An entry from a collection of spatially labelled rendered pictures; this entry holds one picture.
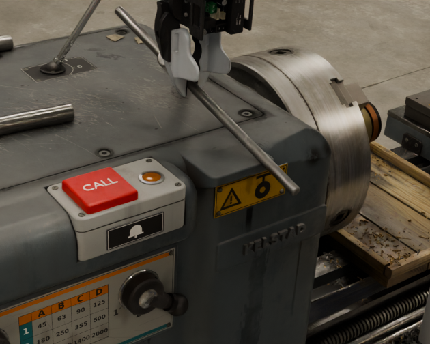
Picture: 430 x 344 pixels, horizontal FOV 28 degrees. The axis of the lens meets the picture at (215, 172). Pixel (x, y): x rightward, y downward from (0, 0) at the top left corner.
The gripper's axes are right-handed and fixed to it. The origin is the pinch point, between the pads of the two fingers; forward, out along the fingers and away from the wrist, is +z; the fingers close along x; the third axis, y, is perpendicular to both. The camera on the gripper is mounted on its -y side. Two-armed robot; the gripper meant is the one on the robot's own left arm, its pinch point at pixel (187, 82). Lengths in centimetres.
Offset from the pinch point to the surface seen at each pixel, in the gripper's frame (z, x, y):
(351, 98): 10.6, 31.7, -2.2
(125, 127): 4.8, -8.0, -1.1
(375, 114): 20, 45, -9
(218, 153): 4.8, -1.9, 9.7
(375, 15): 131, 318, -258
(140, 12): 132, 195, -326
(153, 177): 4.4, -11.7, 11.1
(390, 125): 41, 78, -33
